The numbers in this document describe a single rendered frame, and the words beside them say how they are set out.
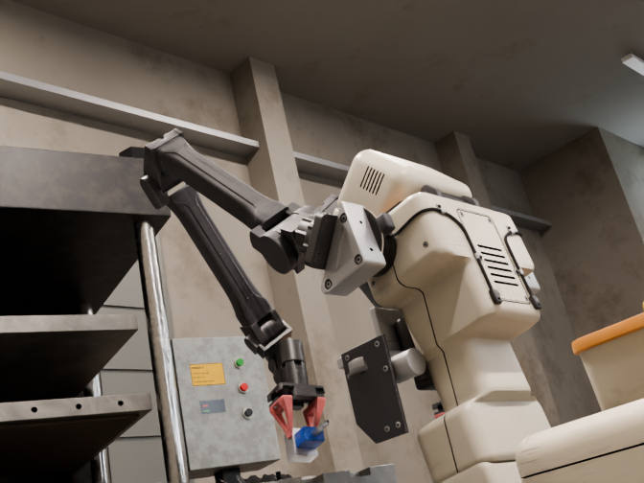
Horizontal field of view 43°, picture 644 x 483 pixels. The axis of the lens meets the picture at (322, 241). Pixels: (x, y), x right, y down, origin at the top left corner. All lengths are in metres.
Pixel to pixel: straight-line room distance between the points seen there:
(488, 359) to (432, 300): 0.13
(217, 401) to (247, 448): 0.17
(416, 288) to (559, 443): 0.44
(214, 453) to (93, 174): 0.89
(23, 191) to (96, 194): 0.20
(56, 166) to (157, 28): 4.71
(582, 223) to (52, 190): 8.78
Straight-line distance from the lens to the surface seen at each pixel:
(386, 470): 1.67
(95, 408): 2.32
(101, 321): 2.44
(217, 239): 1.64
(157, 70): 7.18
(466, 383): 1.29
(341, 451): 6.25
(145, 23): 7.04
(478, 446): 1.23
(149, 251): 2.46
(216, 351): 2.56
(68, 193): 2.44
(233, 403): 2.53
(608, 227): 10.45
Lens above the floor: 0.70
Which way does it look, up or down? 22 degrees up
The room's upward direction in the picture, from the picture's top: 13 degrees counter-clockwise
